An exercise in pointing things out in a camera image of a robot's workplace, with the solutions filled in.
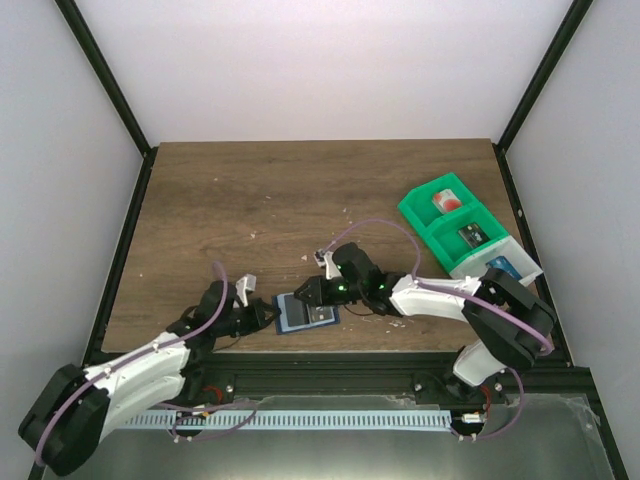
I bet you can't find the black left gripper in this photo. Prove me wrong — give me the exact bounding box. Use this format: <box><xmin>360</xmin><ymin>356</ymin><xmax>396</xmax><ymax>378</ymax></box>
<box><xmin>215</xmin><ymin>299</ymin><xmax>282</xmax><ymax>338</ymax></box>

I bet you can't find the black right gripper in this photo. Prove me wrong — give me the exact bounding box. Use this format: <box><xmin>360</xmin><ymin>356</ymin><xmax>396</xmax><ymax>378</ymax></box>
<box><xmin>295</xmin><ymin>275</ymin><xmax>366</xmax><ymax>307</ymax></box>

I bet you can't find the blue leather card holder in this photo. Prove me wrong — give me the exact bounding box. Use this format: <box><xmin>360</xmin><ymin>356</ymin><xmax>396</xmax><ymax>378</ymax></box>
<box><xmin>272</xmin><ymin>293</ymin><xmax>340</xmax><ymax>335</ymax></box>

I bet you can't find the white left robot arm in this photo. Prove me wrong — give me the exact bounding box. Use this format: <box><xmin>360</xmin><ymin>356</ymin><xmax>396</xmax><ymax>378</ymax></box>
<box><xmin>18</xmin><ymin>280</ymin><xmax>280</xmax><ymax>476</ymax></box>

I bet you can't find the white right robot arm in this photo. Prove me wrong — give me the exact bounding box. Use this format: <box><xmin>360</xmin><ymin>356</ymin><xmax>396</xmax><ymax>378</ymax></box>
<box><xmin>294</xmin><ymin>243</ymin><xmax>557</xmax><ymax>403</ymax></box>

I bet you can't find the red white card in bin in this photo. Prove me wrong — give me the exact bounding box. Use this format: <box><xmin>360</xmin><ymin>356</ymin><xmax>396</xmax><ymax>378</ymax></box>
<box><xmin>432</xmin><ymin>189</ymin><xmax>463</xmax><ymax>214</ymax></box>

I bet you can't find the dark card in bin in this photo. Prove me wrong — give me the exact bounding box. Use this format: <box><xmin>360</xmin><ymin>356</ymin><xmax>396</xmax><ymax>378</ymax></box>
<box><xmin>458</xmin><ymin>223</ymin><xmax>489</xmax><ymax>249</ymax></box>

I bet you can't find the blue card in bin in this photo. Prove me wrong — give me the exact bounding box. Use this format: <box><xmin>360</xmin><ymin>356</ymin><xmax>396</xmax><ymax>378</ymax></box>
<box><xmin>486</xmin><ymin>256</ymin><xmax>522</xmax><ymax>280</ymax></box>

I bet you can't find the green bin middle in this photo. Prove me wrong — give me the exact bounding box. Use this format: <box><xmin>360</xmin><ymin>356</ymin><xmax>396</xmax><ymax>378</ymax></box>
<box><xmin>425</xmin><ymin>202</ymin><xmax>509</xmax><ymax>273</ymax></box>

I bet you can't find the green bin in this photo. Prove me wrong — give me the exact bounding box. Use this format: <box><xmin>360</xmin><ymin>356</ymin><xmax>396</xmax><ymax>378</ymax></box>
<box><xmin>425</xmin><ymin>202</ymin><xmax>509</xmax><ymax>273</ymax></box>
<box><xmin>397</xmin><ymin>172</ymin><xmax>479</xmax><ymax>236</ymax></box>

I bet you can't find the green bin far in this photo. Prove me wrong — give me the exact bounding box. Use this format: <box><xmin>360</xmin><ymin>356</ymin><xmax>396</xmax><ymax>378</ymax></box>
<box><xmin>397</xmin><ymin>172</ymin><xmax>479</xmax><ymax>236</ymax></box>

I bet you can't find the white bin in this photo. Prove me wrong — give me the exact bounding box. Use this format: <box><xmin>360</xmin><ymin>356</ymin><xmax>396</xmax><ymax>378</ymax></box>
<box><xmin>449</xmin><ymin>236</ymin><xmax>543</xmax><ymax>286</ymax></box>

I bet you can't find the metal front plate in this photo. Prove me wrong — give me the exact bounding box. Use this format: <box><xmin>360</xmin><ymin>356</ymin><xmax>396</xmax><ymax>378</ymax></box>
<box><xmin>74</xmin><ymin>395</ymin><xmax>615</xmax><ymax>479</ymax></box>

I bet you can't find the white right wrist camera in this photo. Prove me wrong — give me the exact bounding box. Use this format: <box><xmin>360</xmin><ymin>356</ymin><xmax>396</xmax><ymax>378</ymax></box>
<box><xmin>314</xmin><ymin>249</ymin><xmax>341</xmax><ymax>280</ymax></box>

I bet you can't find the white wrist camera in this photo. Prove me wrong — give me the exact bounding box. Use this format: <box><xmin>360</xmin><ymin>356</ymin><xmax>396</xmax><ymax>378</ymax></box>
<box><xmin>235</xmin><ymin>274</ymin><xmax>257</xmax><ymax>307</ymax></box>
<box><xmin>314</xmin><ymin>249</ymin><xmax>341</xmax><ymax>280</ymax></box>

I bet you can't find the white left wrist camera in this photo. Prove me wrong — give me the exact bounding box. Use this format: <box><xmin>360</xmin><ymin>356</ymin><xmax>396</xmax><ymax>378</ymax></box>
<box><xmin>235</xmin><ymin>274</ymin><xmax>257</xmax><ymax>307</ymax></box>

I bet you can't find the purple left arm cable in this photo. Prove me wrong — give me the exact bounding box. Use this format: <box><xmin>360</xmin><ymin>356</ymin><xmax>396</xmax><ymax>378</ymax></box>
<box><xmin>34</xmin><ymin>259</ymin><xmax>261</xmax><ymax>466</ymax></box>

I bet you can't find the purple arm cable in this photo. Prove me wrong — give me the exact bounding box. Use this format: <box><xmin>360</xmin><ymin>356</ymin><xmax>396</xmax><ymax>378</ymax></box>
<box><xmin>314</xmin><ymin>218</ymin><xmax>556</xmax><ymax>444</ymax></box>
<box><xmin>34</xmin><ymin>259</ymin><xmax>261</xmax><ymax>466</ymax></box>

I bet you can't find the black front frame rail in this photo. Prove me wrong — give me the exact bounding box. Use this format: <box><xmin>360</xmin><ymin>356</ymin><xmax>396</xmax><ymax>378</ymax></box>
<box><xmin>169</xmin><ymin>352</ymin><xmax>591</xmax><ymax>406</ymax></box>

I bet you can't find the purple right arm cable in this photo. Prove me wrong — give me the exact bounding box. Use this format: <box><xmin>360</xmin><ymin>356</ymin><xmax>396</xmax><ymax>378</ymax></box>
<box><xmin>314</xmin><ymin>218</ymin><xmax>556</xmax><ymax>444</ymax></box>

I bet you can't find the light blue slotted cable duct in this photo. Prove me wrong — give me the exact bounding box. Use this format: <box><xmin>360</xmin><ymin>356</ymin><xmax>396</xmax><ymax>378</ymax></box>
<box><xmin>121</xmin><ymin>410</ymin><xmax>452</xmax><ymax>433</ymax></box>

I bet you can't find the black frame post left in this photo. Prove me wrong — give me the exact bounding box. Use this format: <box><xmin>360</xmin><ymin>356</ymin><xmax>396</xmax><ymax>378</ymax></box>
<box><xmin>53</xmin><ymin>0</ymin><xmax>153</xmax><ymax>159</ymax></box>

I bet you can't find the black frame post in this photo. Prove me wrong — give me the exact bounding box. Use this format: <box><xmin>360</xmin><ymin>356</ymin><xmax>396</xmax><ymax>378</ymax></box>
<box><xmin>497</xmin><ymin>0</ymin><xmax>596</xmax><ymax>151</ymax></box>
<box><xmin>53</xmin><ymin>0</ymin><xmax>153</xmax><ymax>159</ymax></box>

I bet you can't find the black frame post right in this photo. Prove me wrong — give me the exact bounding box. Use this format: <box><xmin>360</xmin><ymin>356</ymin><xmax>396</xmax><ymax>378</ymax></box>
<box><xmin>497</xmin><ymin>0</ymin><xmax>596</xmax><ymax>151</ymax></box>

